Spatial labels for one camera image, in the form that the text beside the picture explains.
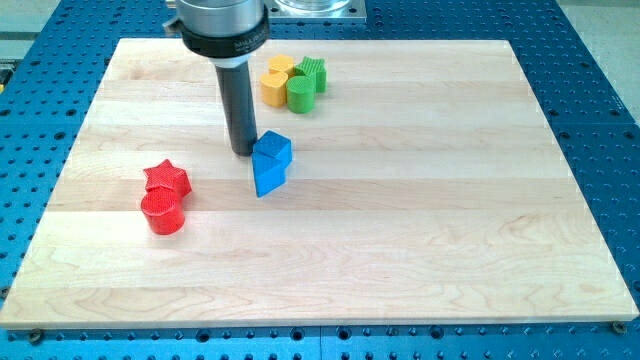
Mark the green star block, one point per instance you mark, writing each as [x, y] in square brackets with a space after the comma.
[313, 68]

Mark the red cylinder block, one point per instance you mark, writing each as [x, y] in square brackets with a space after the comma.
[162, 209]

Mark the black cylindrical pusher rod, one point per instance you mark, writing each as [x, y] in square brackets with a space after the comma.
[237, 99]

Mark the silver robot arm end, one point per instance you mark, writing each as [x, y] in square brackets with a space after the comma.
[226, 32]

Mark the right board corner screw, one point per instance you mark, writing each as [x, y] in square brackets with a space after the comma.
[619, 327]

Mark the blue cube block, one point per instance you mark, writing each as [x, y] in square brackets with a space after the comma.
[276, 146]

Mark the board corner screw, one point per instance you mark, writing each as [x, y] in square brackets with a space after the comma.
[619, 327]
[35, 336]

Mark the green cylinder block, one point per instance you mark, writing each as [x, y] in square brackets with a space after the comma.
[300, 94]

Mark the left board corner screw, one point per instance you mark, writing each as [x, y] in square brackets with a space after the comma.
[35, 336]

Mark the red star block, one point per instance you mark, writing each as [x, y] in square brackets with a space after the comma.
[167, 176]

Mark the wooden board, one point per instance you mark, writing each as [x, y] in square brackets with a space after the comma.
[426, 187]

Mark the blue triangle block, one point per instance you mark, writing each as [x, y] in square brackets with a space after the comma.
[268, 172]

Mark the yellow hexagon block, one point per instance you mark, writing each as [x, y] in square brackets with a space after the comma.
[281, 64]

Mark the yellow heart block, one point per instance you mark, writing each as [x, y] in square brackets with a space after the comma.
[273, 88]

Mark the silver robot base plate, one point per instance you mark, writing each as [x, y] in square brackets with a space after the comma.
[288, 11]

